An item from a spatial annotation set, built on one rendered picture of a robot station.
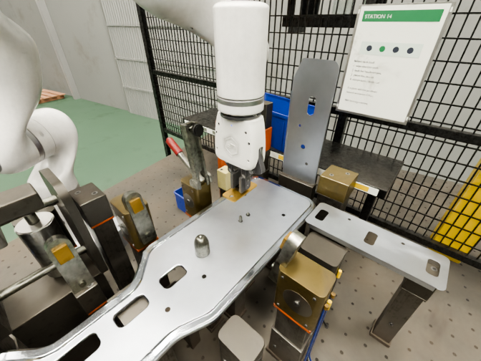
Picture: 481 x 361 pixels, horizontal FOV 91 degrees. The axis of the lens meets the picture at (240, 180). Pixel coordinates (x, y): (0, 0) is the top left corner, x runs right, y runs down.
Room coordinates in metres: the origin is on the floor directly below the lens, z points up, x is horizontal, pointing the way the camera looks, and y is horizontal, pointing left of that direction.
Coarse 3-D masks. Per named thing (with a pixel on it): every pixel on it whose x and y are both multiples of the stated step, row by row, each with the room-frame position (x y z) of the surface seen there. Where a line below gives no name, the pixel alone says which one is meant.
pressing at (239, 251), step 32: (256, 192) 0.55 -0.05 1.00; (288, 192) 0.55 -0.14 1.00; (192, 224) 0.42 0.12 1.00; (224, 224) 0.42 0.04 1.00; (256, 224) 0.42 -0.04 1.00; (288, 224) 0.42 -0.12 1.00; (160, 256) 0.32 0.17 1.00; (192, 256) 0.32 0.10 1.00; (224, 256) 0.32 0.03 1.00; (256, 256) 0.32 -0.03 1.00; (128, 288) 0.25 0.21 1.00; (160, 288) 0.25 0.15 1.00; (192, 288) 0.25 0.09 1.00; (224, 288) 0.25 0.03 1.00; (96, 320) 0.19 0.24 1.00; (160, 320) 0.19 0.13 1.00; (192, 320) 0.20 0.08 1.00; (32, 352) 0.15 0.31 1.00; (64, 352) 0.15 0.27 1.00; (96, 352) 0.15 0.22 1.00; (128, 352) 0.15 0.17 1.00; (160, 352) 0.15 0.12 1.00
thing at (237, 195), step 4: (252, 184) 0.45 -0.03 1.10; (256, 184) 0.45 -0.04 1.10; (232, 188) 0.43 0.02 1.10; (236, 188) 0.43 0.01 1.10; (248, 188) 0.44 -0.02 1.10; (252, 188) 0.44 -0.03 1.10; (228, 192) 0.42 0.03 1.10; (232, 192) 0.42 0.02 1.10; (236, 192) 0.42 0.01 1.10; (244, 192) 0.42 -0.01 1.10; (248, 192) 0.42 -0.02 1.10; (224, 196) 0.41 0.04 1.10; (228, 196) 0.41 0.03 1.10; (236, 196) 0.41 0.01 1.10; (240, 196) 0.41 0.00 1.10; (232, 200) 0.39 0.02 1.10; (236, 200) 0.39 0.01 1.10
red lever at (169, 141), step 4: (168, 140) 0.59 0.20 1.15; (172, 140) 0.59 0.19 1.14; (168, 144) 0.59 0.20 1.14; (172, 144) 0.58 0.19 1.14; (176, 144) 0.59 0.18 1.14; (172, 148) 0.58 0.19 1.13; (176, 148) 0.58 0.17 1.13; (180, 148) 0.58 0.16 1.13; (176, 152) 0.57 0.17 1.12; (180, 152) 0.57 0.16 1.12; (180, 156) 0.56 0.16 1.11; (184, 156) 0.56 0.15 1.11; (184, 160) 0.55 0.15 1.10; (184, 164) 0.55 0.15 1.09; (188, 164) 0.55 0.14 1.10; (188, 168) 0.54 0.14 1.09; (200, 176) 0.52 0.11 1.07; (200, 180) 0.51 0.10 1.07; (204, 180) 0.52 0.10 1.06
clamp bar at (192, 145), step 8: (184, 128) 0.52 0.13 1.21; (192, 128) 0.52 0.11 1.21; (200, 128) 0.52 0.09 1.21; (184, 136) 0.52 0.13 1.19; (192, 136) 0.54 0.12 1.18; (192, 144) 0.53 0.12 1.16; (200, 144) 0.54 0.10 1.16; (192, 152) 0.51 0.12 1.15; (200, 152) 0.53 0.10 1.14; (192, 160) 0.51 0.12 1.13; (200, 160) 0.53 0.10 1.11; (192, 168) 0.51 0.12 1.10; (200, 168) 0.53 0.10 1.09; (192, 176) 0.52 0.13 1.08; (200, 184) 0.51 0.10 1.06; (208, 184) 0.53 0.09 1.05
